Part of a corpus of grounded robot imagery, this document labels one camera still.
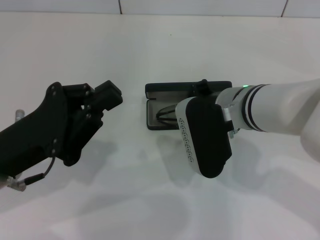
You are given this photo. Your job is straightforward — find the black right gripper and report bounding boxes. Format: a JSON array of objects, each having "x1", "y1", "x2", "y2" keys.
[{"x1": 192, "y1": 79, "x2": 221, "y2": 100}]

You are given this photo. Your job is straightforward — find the left gripper silver connector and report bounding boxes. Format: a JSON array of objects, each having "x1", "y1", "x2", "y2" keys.
[{"x1": 14, "y1": 109, "x2": 26, "y2": 124}]

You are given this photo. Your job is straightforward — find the black thin-framed glasses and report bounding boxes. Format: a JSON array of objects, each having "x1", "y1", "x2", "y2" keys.
[{"x1": 156, "y1": 104, "x2": 180, "y2": 125}]

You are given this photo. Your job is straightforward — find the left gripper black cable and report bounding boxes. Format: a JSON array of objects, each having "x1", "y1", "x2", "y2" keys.
[{"x1": 0, "y1": 156, "x2": 57, "y2": 193}]

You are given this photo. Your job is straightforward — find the black glasses case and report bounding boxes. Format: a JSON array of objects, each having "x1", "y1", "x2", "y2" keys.
[{"x1": 144, "y1": 80, "x2": 233, "y2": 132}]

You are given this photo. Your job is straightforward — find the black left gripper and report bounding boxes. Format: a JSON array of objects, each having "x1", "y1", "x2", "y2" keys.
[{"x1": 0, "y1": 81, "x2": 105, "y2": 179}]

